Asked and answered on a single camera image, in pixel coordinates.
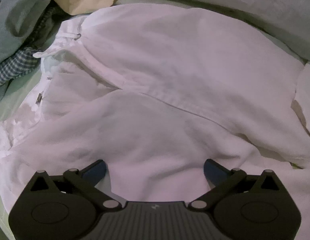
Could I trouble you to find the grey-blue garment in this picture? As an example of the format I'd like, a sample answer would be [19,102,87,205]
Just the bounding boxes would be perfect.
[0,0,54,67]

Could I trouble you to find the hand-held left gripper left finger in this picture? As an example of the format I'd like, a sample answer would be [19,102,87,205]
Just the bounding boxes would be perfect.
[27,159,123,209]

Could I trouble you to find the white garment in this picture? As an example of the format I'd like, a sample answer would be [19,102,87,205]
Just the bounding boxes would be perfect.
[0,3,310,213]

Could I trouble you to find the blue checkered garment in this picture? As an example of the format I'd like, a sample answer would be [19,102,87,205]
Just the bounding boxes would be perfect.
[0,5,64,92]

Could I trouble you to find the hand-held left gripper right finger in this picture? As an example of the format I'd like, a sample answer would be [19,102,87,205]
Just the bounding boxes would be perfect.
[189,158,283,210]

